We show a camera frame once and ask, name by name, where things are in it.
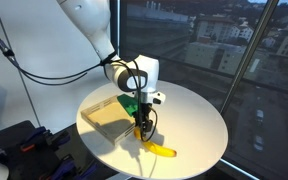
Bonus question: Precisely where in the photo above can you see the wooden slatted crate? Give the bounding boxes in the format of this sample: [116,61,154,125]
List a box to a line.
[81,95,135,145]

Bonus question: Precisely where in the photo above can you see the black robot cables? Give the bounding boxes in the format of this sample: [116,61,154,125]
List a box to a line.
[0,8,159,143]

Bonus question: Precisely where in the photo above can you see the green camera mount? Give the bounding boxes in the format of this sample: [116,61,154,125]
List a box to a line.
[117,94,138,117]

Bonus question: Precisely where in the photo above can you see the blue orange clamp upper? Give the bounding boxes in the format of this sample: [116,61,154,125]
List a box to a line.
[20,126,70,152]

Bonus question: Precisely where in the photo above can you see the yellow banana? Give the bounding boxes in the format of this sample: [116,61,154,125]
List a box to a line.
[143,141,177,157]

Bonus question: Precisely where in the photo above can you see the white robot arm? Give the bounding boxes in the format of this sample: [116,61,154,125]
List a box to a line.
[56,0,166,141]

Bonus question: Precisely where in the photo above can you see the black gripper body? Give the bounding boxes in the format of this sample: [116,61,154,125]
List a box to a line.
[136,103,152,124]

